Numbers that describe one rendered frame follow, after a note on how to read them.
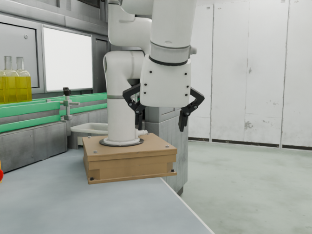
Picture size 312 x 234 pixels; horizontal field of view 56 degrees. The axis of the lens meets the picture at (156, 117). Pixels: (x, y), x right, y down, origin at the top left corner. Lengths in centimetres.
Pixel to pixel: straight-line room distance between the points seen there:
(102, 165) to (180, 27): 52
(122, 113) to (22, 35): 71
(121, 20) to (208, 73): 380
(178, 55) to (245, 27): 414
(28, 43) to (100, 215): 101
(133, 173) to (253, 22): 395
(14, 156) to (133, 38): 56
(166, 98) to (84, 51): 131
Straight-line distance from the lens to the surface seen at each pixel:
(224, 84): 465
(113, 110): 99
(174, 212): 73
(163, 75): 56
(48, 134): 121
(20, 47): 150
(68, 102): 127
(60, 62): 168
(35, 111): 118
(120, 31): 96
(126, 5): 58
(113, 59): 98
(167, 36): 53
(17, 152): 111
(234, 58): 463
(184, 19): 52
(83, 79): 183
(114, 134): 100
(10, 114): 110
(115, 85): 98
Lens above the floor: 107
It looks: 8 degrees down
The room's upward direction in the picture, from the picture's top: straight up
